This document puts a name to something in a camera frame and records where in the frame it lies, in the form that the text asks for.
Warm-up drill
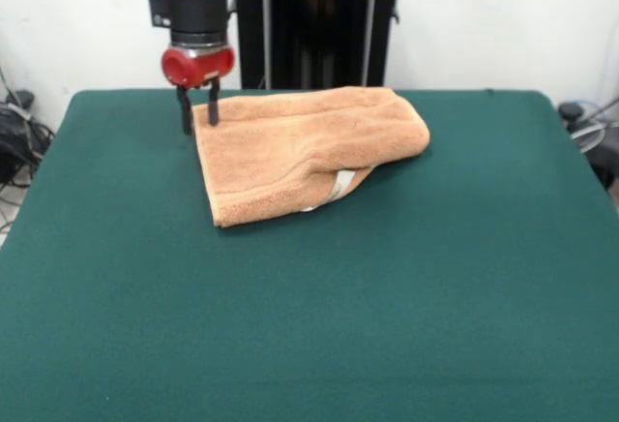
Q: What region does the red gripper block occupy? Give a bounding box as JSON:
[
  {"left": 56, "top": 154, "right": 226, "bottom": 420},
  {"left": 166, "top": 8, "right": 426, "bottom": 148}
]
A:
[{"left": 161, "top": 43, "right": 237, "bottom": 136}]

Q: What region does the tan terry towel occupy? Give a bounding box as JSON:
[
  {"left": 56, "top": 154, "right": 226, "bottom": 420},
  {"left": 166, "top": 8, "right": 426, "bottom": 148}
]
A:
[{"left": 191, "top": 85, "right": 431, "bottom": 229}]

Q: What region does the black floor equipment lump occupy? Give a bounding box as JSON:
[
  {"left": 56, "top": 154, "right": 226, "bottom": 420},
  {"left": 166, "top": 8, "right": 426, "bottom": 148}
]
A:
[
  {"left": 0, "top": 90, "right": 55, "bottom": 187},
  {"left": 557, "top": 100, "right": 619, "bottom": 192}
]

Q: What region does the dark green table cloth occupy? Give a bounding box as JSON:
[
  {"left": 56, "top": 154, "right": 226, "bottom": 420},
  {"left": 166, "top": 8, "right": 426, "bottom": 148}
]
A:
[{"left": 0, "top": 88, "right": 619, "bottom": 422}]

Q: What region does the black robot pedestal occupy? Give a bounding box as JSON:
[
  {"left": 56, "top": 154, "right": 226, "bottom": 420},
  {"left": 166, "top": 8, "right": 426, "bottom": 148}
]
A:
[{"left": 226, "top": 0, "right": 403, "bottom": 91}]

